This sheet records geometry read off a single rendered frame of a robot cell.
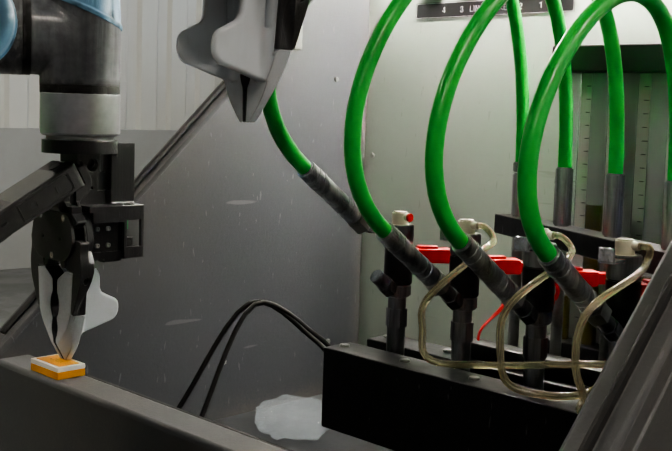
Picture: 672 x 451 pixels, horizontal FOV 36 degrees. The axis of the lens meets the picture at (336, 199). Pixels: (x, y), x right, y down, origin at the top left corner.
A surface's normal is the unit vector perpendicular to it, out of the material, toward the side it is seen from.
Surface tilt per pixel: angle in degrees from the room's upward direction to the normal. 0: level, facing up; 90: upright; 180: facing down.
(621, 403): 43
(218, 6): 87
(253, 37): 93
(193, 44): 87
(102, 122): 90
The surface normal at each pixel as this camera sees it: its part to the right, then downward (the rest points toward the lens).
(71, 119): 0.00, 0.08
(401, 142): -0.70, 0.04
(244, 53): 0.71, 0.14
